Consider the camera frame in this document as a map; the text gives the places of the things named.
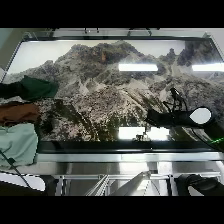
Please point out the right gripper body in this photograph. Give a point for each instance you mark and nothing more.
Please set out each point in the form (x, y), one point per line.
(157, 119)

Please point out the brown garment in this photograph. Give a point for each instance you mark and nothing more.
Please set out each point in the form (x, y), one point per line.
(18, 112)

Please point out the pale green garment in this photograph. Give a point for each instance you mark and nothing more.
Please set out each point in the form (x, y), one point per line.
(18, 143)

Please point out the dark green T-shirt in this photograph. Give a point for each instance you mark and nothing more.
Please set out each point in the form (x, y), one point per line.
(31, 88)

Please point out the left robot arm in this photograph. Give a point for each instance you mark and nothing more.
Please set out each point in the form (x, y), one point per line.
(50, 186)

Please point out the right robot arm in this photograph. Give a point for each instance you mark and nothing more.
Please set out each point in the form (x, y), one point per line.
(200, 116)

